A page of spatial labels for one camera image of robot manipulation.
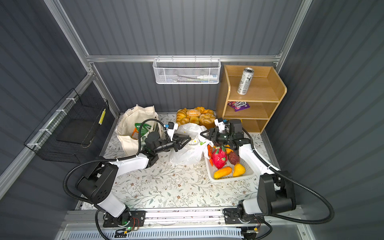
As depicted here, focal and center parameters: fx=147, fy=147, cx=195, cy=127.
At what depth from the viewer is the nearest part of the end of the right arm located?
64cm

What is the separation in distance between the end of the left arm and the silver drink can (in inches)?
16.4

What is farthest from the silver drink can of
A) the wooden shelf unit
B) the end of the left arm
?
the end of the left arm

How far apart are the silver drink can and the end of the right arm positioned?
25 cm
